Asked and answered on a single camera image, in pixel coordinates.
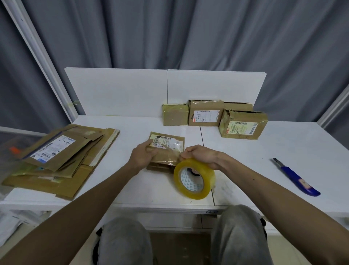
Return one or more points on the white plastic bags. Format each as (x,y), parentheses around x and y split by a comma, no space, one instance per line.
(16,222)

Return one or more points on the person's right hand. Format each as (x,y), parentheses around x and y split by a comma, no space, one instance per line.
(203,155)

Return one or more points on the white backboard panel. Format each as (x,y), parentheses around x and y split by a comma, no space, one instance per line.
(215,86)
(117,91)

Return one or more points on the person's left leg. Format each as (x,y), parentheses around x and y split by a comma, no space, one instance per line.
(124,243)

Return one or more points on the white frame post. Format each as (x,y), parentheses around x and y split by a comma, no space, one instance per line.
(334,109)
(41,60)

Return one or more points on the grey curtain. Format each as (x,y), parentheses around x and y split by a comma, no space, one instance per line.
(190,32)

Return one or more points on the clear plastic bin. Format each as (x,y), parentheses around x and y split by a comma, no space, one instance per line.
(11,161)

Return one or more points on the blue utility knife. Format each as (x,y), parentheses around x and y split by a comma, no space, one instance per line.
(297,180)

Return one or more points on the small unlabelled cardboard box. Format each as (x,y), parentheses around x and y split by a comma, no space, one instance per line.
(175,115)

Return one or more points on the person's leg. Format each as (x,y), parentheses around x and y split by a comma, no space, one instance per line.
(240,237)
(124,243)

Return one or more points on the crumpled labelled cardboard box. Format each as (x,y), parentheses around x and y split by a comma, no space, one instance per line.
(242,125)

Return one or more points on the person's left forearm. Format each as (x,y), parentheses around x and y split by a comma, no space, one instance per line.
(68,218)

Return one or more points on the stack of flattened cardboard boxes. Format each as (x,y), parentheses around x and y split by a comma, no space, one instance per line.
(60,161)

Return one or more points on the person's right fingers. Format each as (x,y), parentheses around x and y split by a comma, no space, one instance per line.
(187,153)

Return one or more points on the person's right leg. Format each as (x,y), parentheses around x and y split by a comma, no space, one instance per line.
(240,237)

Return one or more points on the upright labelled cardboard box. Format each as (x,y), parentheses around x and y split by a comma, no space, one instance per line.
(206,114)

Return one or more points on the orange item in bin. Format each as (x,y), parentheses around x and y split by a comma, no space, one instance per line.
(14,150)

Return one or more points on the person's right forearm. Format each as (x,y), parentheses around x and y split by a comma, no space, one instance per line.
(286,213)

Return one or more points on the clear packing tape roll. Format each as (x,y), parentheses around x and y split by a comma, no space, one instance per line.
(194,178)

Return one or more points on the small taped cardboard parcel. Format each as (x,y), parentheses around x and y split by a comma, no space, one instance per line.
(166,153)

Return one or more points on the person's left thumb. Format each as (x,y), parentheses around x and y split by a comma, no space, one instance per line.
(149,142)

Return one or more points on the person's left hand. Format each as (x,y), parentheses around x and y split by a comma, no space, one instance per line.
(140,159)

